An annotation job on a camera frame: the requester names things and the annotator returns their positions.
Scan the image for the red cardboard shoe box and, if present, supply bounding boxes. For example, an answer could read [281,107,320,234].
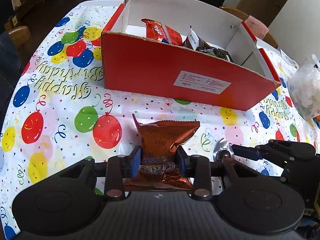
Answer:
[100,0,281,111]

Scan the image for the clear plastic bag of snacks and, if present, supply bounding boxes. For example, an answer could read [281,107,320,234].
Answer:
[287,54,320,120]

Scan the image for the brown paper bag on floor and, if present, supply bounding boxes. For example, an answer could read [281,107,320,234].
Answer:
[4,15,19,32]

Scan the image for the black snack packet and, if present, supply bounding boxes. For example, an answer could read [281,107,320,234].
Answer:
[207,48,233,62]

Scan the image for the pink cloth on chair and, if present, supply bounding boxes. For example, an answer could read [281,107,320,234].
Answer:
[245,16,269,40]

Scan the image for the red snack bag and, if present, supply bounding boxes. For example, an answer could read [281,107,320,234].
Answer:
[142,18,183,46]

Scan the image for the dark blue jeans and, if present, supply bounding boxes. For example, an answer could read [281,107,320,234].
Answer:
[0,31,22,127]

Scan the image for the wooden chair with pink cloth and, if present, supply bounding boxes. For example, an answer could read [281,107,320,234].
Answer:
[220,5,278,49]

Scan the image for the dark chocolate snack packet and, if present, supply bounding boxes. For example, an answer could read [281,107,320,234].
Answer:
[183,26,213,54]

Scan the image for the balloon birthday tablecloth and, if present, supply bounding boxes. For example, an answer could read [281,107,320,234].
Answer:
[1,0,319,239]

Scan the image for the wooden chair with jeans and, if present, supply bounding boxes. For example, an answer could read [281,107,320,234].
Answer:
[9,25,33,64]

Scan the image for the brown Oreo packet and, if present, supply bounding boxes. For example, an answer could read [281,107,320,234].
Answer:
[124,116,200,191]

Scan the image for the small silver snack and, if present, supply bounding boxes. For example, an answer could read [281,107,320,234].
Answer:
[213,138,234,161]

